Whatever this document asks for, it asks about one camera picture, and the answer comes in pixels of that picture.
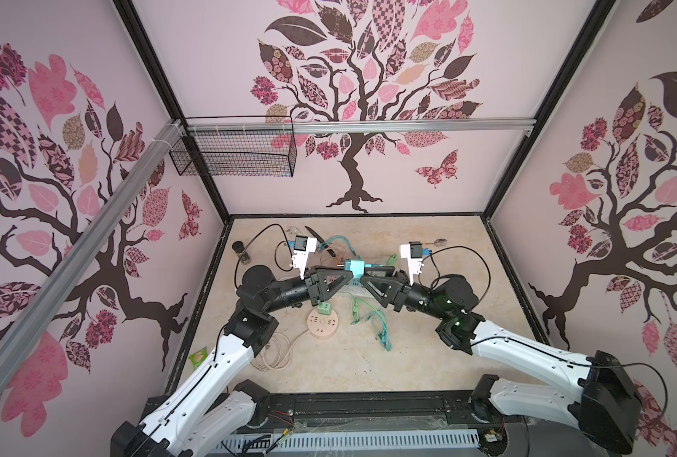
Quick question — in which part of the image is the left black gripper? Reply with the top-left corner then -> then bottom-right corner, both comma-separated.
263,265 -> 352,313

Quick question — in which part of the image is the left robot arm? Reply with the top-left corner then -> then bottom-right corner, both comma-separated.
110,265 -> 354,456

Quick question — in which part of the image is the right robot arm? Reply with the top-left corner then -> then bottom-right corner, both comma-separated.
361,272 -> 642,455

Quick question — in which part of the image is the round pink power strip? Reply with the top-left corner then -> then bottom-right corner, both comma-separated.
306,310 -> 340,340

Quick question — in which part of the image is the black knife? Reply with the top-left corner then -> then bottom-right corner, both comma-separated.
305,226 -> 338,258

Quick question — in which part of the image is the black cap spice bottle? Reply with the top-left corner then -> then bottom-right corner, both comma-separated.
231,241 -> 251,265

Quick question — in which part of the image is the green packet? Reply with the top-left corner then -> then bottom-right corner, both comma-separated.
188,348 -> 209,369

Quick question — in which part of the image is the green teal cable tangle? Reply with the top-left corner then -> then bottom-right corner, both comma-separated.
349,293 -> 394,353

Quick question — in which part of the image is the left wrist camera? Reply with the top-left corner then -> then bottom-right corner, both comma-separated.
291,235 -> 318,280

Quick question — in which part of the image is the pink handled spoon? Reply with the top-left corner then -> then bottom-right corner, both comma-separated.
430,238 -> 448,248

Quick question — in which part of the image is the white vented cable duct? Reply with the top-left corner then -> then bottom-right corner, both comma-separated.
209,430 -> 479,456

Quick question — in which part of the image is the wire mesh basket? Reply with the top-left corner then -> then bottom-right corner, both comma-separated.
169,114 -> 298,177

